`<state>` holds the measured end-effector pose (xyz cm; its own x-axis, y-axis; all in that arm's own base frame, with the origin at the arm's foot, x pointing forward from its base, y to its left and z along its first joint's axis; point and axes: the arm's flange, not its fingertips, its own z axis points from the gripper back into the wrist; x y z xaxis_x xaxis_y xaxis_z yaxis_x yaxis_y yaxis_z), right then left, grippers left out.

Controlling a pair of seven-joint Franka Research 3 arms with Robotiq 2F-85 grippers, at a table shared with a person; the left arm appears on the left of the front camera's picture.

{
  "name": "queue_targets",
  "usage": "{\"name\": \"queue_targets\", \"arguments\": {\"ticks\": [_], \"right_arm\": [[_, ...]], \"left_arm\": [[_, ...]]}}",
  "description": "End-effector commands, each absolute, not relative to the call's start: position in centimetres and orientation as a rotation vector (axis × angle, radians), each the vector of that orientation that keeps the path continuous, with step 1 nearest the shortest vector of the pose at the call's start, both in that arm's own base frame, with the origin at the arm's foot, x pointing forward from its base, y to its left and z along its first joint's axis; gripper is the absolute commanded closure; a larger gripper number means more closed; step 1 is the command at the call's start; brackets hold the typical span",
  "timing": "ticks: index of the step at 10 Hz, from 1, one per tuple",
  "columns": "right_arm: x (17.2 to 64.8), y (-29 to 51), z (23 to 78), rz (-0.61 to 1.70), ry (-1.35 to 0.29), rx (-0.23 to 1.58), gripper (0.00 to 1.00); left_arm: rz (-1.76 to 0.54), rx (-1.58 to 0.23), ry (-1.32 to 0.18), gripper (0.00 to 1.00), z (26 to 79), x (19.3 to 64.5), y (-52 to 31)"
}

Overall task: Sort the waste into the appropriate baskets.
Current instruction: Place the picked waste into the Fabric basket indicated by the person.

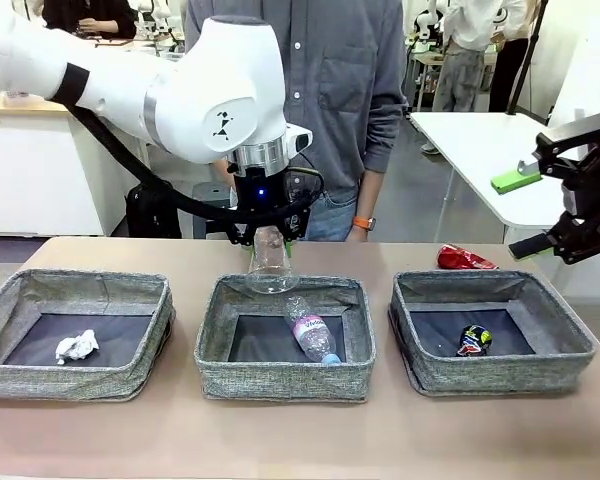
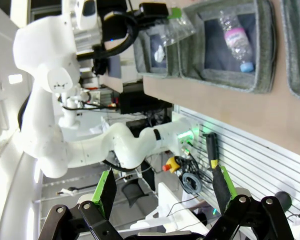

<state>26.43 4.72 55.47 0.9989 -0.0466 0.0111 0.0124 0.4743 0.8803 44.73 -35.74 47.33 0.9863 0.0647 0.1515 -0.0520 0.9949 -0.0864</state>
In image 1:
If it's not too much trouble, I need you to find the black backpack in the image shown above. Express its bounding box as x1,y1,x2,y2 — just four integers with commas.
125,182,182,239

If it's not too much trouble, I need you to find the left arm black cable sleeve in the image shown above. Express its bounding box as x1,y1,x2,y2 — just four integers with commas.
67,102,311,225

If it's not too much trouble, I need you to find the person's left forearm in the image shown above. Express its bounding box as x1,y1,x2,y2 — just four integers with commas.
357,104,411,221

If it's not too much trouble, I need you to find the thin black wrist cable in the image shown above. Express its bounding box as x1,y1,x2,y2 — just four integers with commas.
282,149,327,211

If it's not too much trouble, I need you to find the red snack wrapper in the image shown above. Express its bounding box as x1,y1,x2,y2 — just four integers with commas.
437,243,500,271

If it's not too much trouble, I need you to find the large white table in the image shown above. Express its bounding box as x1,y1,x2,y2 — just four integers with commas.
409,111,600,241

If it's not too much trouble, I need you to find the grey plastic stool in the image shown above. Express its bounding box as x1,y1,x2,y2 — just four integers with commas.
192,182,234,239

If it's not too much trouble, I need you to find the person in black trousers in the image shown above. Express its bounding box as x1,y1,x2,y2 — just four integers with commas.
488,0,531,114

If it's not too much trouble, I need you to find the wooden workbench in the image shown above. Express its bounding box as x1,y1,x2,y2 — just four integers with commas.
0,97,74,120

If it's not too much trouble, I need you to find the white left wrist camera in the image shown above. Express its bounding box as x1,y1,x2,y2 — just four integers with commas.
283,124,314,157

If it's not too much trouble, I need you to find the grey fabric basket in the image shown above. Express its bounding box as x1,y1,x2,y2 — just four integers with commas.
194,273,378,404
0,268,177,403
388,269,598,398

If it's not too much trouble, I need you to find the black tripod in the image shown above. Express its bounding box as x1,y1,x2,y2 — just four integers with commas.
507,0,551,116

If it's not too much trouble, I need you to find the seated person in black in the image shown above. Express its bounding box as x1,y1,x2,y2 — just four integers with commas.
42,0,139,40

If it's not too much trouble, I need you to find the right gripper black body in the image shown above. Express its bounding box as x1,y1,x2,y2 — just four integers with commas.
561,146,600,222

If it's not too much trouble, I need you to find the clear bottle with blue cap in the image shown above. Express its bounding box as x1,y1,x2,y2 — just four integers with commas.
285,294,344,365

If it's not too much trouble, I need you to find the person in grey shirt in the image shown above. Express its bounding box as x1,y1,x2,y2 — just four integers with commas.
184,0,411,244

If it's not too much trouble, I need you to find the crumpled white paper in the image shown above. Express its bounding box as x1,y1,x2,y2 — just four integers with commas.
54,328,102,365

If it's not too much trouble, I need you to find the clear plastic cup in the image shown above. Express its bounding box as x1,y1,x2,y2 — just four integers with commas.
246,225,301,295

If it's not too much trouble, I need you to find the crushed drink can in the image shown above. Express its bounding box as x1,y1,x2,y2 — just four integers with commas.
454,323,495,357

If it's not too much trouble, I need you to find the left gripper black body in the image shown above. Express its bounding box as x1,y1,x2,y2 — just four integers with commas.
228,167,312,230

